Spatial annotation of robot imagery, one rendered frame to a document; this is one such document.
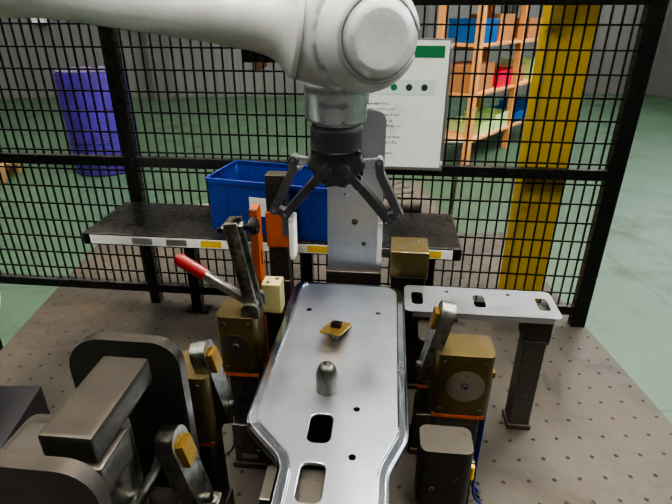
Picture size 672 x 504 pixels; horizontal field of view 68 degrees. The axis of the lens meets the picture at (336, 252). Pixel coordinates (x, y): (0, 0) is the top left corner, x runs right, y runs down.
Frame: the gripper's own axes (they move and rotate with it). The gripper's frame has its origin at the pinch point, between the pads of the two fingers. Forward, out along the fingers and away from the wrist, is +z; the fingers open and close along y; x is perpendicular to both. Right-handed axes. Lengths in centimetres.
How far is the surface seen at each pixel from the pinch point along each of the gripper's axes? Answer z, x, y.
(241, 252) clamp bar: -0.2, -2.3, -14.7
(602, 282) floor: 116, 214, 144
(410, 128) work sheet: -9, 54, 13
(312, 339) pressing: 16.5, -0.9, -3.9
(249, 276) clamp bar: 4.2, -2.1, -13.8
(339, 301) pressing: 16.5, 12.0, -0.5
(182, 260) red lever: 2.3, -1.3, -25.0
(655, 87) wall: 100, 1041, 539
